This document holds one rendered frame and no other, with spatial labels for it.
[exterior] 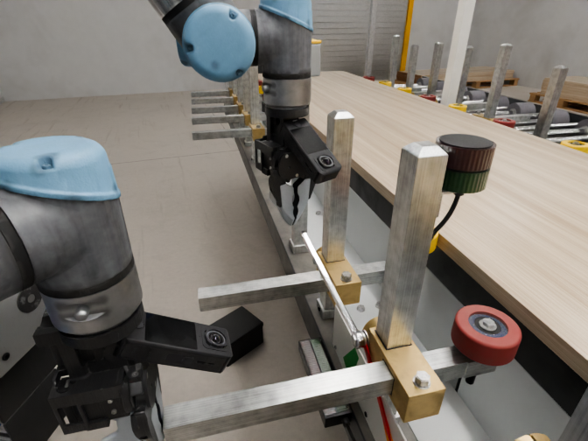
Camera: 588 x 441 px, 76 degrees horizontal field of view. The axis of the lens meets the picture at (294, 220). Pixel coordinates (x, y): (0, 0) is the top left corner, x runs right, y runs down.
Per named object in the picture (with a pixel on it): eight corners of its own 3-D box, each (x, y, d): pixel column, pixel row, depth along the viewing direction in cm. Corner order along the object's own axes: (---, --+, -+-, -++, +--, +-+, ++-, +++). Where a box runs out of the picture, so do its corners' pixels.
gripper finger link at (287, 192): (278, 214, 73) (277, 170, 68) (295, 227, 68) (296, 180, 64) (264, 219, 71) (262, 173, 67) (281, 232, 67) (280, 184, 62)
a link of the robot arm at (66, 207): (-52, 151, 26) (73, 125, 32) (7, 281, 31) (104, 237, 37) (-2, 176, 22) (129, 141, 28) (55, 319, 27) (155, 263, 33)
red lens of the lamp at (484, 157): (453, 173, 38) (458, 152, 37) (422, 155, 43) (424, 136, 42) (504, 168, 39) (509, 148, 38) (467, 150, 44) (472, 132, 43)
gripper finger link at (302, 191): (291, 211, 74) (291, 166, 70) (309, 223, 70) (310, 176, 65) (278, 214, 73) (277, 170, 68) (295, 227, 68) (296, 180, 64)
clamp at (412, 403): (402, 423, 46) (409, 397, 44) (360, 343, 58) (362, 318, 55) (443, 414, 47) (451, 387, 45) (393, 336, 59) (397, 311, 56)
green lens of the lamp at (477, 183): (448, 196, 39) (452, 176, 38) (418, 175, 44) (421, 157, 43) (498, 190, 40) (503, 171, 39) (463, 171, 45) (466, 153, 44)
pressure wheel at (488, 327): (462, 411, 50) (483, 350, 45) (429, 364, 57) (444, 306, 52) (513, 399, 52) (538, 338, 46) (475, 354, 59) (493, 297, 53)
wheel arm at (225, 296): (200, 316, 67) (198, 297, 65) (199, 304, 69) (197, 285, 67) (421, 280, 76) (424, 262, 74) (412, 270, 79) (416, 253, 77)
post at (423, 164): (371, 441, 60) (419, 150, 37) (362, 421, 63) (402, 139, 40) (391, 436, 61) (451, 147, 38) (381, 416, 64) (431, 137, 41)
